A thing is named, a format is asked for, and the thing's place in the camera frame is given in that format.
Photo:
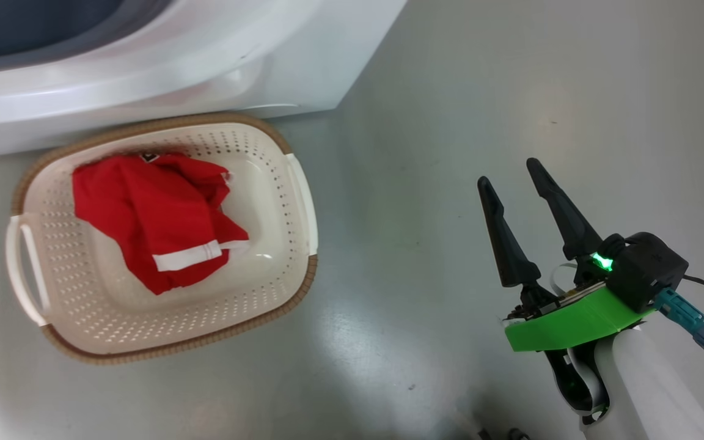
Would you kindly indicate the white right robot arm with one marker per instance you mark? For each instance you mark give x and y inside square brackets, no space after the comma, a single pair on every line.
[651,391]

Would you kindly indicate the cream perforated laundry basket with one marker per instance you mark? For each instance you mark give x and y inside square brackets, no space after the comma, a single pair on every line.
[266,293]

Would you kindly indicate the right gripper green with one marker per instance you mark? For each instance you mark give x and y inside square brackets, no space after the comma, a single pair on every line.
[572,321]

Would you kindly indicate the grey rubber door gasket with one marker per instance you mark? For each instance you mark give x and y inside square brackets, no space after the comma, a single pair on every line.
[34,27]

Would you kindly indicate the red sports jersey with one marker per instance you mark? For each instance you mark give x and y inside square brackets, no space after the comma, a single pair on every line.
[150,220]

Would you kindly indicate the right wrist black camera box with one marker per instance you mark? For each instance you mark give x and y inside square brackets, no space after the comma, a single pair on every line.
[648,269]

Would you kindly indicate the white front-load washing machine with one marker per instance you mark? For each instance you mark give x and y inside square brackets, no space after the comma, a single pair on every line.
[205,67]

